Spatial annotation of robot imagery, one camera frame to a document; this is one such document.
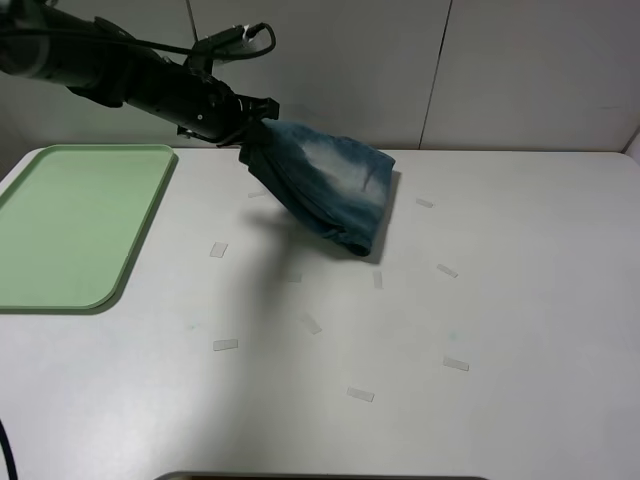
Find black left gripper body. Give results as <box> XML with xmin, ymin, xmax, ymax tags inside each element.
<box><xmin>177</xmin><ymin>81</ymin><xmax>278</xmax><ymax>147</ymax></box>

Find children's blue denim shorts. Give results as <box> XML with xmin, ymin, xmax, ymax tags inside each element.
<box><xmin>239</xmin><ymin>119</ymin><xmax>395</xmax><ymax>257</ymax></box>

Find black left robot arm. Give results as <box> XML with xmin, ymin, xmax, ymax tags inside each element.
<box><xmin>1</xmin><ymin>1</ymin><xmax>280</xmax><ymax>147</ymax></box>

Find light green plastic tray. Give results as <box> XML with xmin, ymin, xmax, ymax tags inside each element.
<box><xmin>1</xmin><ymin>145</ymin><xmax>177</xmax><ymax>312</ymax></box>

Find clear tape piece left upper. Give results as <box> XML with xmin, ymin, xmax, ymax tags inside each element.
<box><xmin>210</xmin><ymin>242</ymin><xmax>228</xmax><ymax>258</ymax></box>

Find clear tape piece centre upright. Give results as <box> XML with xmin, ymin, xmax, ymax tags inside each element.
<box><xmin>372</xmin><ymin>271</ymin><xmax>383</xmax><ymax>290</ymax></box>

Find clear tape piece centre slanted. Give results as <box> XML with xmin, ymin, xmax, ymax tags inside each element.
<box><xmin>300</xmin><ymin>314</ymin><xmax>322</xmax><ymax>335</ymax></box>

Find clear tape piece lower left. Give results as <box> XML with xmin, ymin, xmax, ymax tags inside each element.
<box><xmin>213</xmin><ymin>339</ymin><xmax>239</xmax><ymax>352</ymax></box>

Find clear tape piece right middle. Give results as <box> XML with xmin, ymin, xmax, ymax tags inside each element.
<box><xmin>436</xmin><ymin>264</ymin><xmax>458</xmax><ymax>278</ymax></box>

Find clear tape piece bottom centre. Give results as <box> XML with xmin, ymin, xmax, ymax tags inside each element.
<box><xmin>347</xmin><ymin>387</ymin><xmax>375</xmax><ymax>403</ymax></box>

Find clear tape piece lower right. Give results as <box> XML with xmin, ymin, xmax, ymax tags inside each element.
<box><xmin>442</xmin><ymin>356</ymin><xmax>470</xmax><ymax>372</ymax></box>

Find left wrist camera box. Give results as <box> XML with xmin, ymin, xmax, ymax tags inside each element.
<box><xmin>189</xmin><ymin>25</ymin><xmax>254</xmax><ymax>63</ymax></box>

